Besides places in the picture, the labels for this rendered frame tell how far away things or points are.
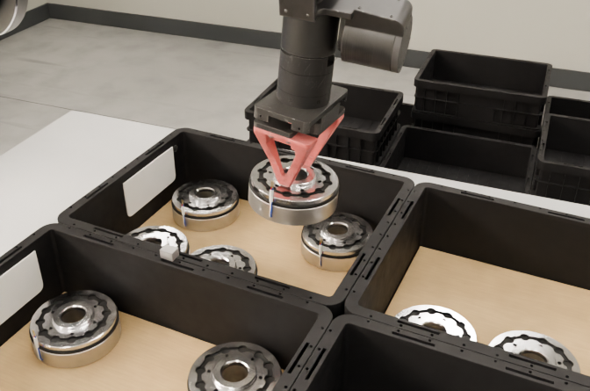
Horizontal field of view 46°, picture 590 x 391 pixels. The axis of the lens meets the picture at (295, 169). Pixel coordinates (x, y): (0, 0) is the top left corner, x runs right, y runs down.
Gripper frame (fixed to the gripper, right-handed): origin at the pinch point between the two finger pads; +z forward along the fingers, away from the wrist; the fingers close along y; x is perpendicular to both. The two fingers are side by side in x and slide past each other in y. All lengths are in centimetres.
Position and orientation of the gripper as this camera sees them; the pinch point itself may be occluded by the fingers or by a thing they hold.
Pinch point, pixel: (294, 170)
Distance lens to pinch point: 78.4
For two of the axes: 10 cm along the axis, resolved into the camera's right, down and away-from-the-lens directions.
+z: -0.9, 8.5, 5.2
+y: 4.6, -4.3, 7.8
